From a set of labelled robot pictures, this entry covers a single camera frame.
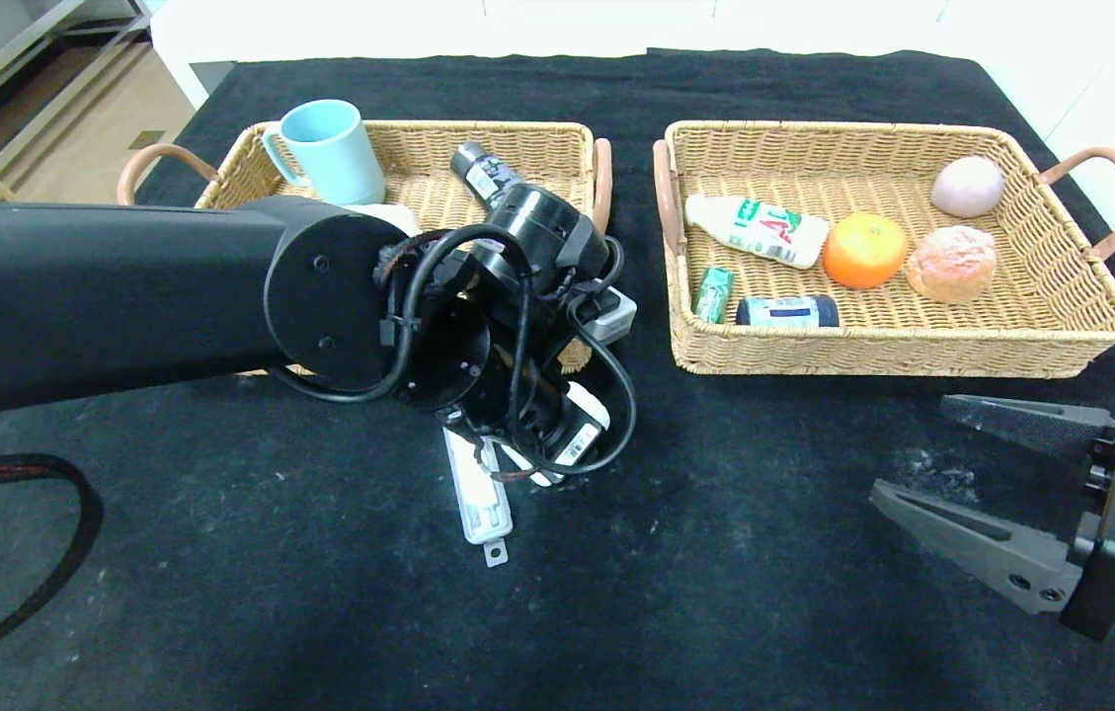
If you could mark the wicker basket holding mug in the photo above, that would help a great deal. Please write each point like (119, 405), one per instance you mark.
(537, 148)

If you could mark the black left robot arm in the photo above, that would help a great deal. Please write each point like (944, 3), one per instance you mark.
(122, 296)

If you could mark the brown lumpy bread bun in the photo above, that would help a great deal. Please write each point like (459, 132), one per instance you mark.
(952, 265)

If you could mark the white toothbrush case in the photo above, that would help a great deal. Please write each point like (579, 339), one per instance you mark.
(483, 513)

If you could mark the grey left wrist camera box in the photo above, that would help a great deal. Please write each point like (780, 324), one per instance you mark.
(611, 318)

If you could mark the white soap bar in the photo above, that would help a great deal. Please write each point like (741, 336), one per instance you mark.
(585, 400)

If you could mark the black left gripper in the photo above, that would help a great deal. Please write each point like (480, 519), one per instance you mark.
(584, 432)

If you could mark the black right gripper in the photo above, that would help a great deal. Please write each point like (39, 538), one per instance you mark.
(1113, 518)

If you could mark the grey metal shelf frame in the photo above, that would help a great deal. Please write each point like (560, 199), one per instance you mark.
(19, 49)

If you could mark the wicker basket holding milk bottle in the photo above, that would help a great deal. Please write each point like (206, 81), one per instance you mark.
(913, 336)

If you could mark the white AD milk bottle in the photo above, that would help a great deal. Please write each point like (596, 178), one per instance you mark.
(764, 232)

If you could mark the pink egg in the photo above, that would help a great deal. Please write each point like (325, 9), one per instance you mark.
(967, 186)

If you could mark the orange fruit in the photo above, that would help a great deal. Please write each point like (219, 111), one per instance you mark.
(865, 252)

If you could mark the green Doublemint gum pack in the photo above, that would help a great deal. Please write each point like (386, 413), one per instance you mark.
(712, 294)

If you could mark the blue gum jar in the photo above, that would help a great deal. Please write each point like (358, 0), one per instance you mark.
(784, 312)

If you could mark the teal plastic mug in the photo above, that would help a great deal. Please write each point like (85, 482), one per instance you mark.
(330, 148)

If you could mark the black squeeze tube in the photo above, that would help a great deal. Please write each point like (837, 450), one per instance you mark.
(480, 173)

